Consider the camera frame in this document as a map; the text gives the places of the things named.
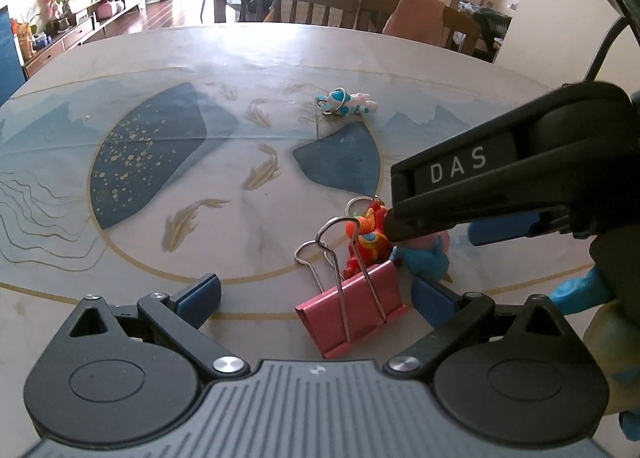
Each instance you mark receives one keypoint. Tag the pink blue toy figurine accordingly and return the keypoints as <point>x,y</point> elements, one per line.
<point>425,256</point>

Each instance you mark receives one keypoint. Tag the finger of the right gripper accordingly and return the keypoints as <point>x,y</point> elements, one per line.
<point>526,224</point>
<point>566,156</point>

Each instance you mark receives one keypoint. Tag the wooden dining chair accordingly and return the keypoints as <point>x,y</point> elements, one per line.
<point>329,13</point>

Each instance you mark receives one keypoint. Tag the orange toy keychain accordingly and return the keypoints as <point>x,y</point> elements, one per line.
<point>371,243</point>

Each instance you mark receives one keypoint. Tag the wooden chair with pink cloth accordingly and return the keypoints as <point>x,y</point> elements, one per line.
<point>425,21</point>

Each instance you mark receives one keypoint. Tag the wooden tv cabinet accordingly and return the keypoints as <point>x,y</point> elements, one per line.
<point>89,23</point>

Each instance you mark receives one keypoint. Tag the white blue toy figurine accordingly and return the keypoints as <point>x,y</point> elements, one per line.
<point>339,102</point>

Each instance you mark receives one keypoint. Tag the pink binder clip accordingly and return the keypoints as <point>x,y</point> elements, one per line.
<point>354,308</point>

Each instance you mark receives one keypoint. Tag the patterned table mat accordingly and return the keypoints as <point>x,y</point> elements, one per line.
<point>127,184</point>

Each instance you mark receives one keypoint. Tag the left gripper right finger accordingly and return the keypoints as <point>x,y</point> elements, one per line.
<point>457,321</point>

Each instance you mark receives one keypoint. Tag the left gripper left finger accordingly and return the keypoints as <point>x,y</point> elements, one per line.
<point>176,322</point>

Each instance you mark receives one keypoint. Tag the blue gloved hand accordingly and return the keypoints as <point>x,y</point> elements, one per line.
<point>612,337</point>

